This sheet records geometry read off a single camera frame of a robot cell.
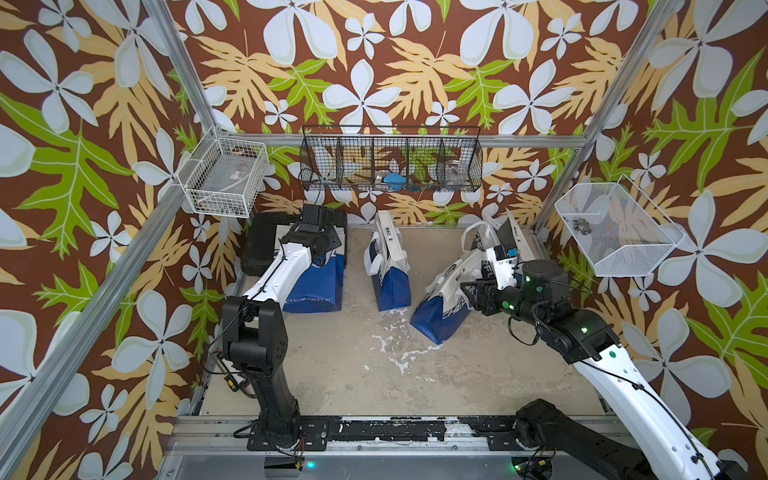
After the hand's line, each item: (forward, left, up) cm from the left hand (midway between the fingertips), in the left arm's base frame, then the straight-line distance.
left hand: (331, 235), depth 92 cm
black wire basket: (+23, -19, +13) cm, 32 cm away
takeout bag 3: (+1, -47, -2) cm, 47 cm away
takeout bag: (-14, +3, -8) cm, 17 cm away
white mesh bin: (-7, -82, +9) cm, 83 cm away
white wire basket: (+9, +30, +16) cm, 35 cm away
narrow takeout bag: (-16, -17, +7) cm, 24 cm away
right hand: (-24, -36, +10) cm, 45 cm away
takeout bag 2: (-26, -33, +4) cm, 42 cm away
